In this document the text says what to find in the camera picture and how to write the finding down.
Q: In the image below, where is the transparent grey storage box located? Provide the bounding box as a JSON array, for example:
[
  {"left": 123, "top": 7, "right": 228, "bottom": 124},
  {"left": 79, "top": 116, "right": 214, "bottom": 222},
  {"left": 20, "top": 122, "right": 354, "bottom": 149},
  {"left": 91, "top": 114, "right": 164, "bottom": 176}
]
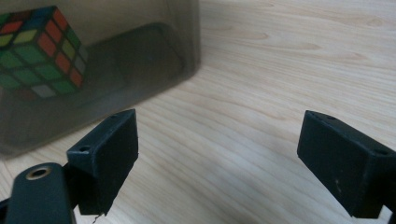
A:
[{"left": 0, "top": 0, "right": 201, "bottom": 161}]

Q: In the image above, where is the multicoloured puzzle cube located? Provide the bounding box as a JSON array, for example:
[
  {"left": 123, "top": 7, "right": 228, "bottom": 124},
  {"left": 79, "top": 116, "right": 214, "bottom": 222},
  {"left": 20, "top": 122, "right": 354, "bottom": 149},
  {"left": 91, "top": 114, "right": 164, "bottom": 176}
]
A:
[{"left": 0, "top": 5, "right": 90, "bottom": 102}]

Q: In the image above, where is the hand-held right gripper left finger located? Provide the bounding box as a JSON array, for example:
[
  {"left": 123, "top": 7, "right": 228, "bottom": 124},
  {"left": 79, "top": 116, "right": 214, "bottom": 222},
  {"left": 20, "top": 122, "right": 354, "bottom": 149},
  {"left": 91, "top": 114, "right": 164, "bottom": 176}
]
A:
[{"left": 65, "top": 108, "right": 140, "bottom": 217}]

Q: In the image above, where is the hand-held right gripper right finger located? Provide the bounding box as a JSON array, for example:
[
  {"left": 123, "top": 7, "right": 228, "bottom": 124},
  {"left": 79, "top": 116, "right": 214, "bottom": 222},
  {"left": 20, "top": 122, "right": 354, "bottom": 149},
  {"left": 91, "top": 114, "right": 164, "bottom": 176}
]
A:
[{"left": 296, "top": 109, "right": 396, "bottom": 219}]

